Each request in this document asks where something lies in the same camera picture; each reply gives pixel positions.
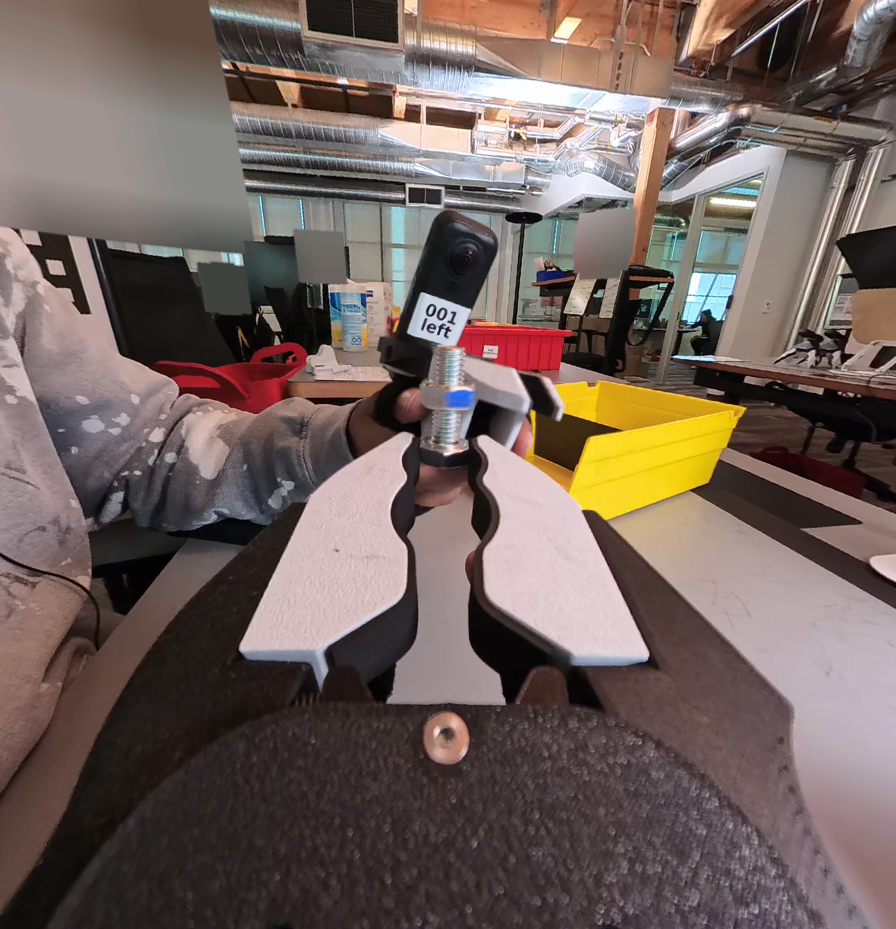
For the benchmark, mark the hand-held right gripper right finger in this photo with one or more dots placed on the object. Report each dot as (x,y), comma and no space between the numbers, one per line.
(557,573)

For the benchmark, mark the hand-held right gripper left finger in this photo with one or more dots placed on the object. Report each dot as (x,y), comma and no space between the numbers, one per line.
(339,566)

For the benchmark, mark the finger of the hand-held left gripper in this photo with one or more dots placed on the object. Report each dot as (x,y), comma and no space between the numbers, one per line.
(502,392)

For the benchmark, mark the silver threaded bolt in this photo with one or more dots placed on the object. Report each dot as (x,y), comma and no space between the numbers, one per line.
(448,366)

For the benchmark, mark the silver hex nut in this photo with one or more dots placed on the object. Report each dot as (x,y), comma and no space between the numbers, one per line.
(442,400)

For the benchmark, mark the yellow plastic bin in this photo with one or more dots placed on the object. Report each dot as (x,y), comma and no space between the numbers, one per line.
(658,450)

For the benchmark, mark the person's right hand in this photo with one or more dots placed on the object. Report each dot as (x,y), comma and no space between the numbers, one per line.
(472,567)

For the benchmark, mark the person's left hand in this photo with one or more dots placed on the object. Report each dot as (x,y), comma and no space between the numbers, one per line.
(379,428)

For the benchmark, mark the red plastic bin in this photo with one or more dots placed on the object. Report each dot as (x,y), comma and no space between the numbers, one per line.
(517,347)

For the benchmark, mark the black floor lamp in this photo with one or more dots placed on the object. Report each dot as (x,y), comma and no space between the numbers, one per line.
(524,218)

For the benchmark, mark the white cardboard box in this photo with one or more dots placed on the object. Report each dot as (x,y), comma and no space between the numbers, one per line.
(379,308)

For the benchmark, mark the small blue box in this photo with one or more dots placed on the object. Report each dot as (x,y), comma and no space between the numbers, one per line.
(549,276)

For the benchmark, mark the white wipes canister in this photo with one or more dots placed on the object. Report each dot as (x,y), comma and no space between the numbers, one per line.
(347,319)

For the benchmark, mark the black standing desk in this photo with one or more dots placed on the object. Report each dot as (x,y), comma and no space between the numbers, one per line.
(622,319)

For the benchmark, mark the brown wooden table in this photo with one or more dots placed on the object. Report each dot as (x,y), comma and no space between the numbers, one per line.
(331,385)

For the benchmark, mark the red flexible tub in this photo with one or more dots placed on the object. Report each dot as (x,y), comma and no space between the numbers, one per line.
(230,381)

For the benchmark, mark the ceiling air vent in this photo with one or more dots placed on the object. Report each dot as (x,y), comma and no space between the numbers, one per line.
(352,18)

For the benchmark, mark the dark red bag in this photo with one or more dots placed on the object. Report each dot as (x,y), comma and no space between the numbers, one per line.
(811,472)

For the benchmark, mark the long wooden desk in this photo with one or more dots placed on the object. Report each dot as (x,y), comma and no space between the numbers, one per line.
(782,371)

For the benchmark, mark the person in patterned grey hoodie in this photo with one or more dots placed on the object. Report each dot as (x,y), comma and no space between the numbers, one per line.
(26,508)

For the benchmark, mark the white flat pad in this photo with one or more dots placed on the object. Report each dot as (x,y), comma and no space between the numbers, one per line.
(894,570)

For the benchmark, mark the white tablet stand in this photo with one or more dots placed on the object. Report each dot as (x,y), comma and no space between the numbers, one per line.
(880,359)

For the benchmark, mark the black white marker board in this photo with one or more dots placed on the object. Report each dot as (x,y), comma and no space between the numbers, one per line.
(63,272)

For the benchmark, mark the silver ventilation duct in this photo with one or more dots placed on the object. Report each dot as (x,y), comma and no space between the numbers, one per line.
(346,138)

